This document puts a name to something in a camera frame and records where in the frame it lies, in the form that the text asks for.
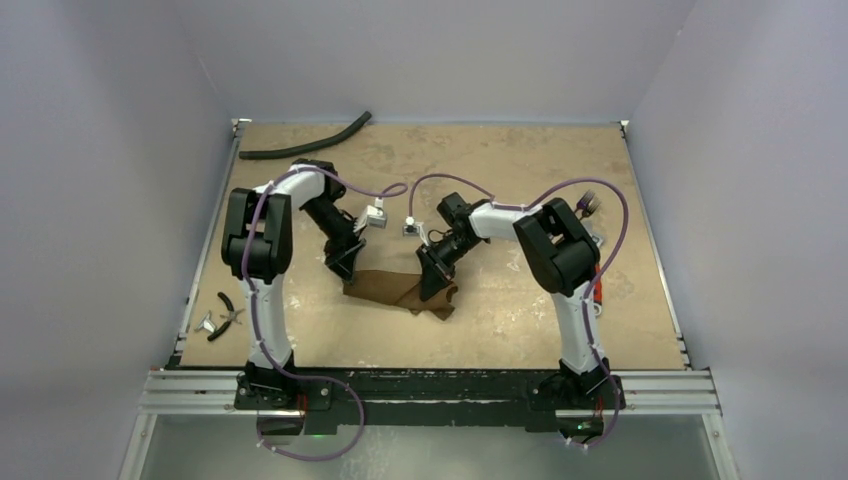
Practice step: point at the black foam tube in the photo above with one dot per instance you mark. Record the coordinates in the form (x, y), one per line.
(314, 146)

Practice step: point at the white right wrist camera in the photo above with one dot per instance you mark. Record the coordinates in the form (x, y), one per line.
(413, 228)

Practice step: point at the aluminium extrusion rail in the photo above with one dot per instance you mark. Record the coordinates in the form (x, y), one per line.
(219, 392)

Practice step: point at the brown fabric napkin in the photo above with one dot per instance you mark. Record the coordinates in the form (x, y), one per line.
(401, 290)

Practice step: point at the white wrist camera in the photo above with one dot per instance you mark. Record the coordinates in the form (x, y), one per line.
(373, 215)
(413, 228)

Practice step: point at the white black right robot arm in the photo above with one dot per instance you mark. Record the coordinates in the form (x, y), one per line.
(563, 260)

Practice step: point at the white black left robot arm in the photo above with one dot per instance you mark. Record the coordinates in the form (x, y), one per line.
(257, 246)

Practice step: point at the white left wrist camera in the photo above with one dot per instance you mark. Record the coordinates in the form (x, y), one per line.
(373, 215)

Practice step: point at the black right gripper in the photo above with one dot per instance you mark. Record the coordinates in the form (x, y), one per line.
(436, 258)

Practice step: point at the adjustable wrench red handle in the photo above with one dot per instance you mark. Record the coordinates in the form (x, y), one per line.
(598, 290)

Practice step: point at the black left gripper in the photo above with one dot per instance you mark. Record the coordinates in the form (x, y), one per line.
(341, 255)

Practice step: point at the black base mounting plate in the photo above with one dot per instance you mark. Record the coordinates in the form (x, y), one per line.
(327, 422)

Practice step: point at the black handled pliers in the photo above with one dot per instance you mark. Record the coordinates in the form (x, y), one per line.
(229, 317)

